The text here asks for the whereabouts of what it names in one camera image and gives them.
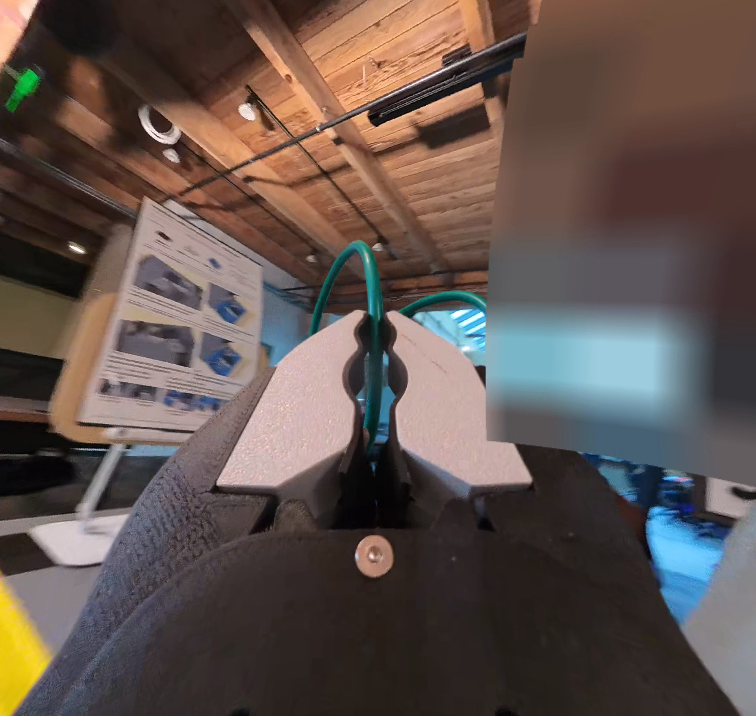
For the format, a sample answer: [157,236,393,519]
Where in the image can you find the green ethernet cable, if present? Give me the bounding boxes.
[309,240,490,454]

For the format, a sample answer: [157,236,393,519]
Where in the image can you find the instruction poster board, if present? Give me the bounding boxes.
[50,196,267,446]

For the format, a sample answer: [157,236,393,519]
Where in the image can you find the yellow plastic bin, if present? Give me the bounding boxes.
[0,573,55,716]

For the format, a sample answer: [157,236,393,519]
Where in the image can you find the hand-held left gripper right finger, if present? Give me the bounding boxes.
[385,311,536,499]

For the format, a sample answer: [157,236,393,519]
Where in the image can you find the green exit sign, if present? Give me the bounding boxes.
[5,65,43,113]

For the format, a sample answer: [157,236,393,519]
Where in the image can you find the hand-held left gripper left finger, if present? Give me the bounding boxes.
[215,308,372,497]

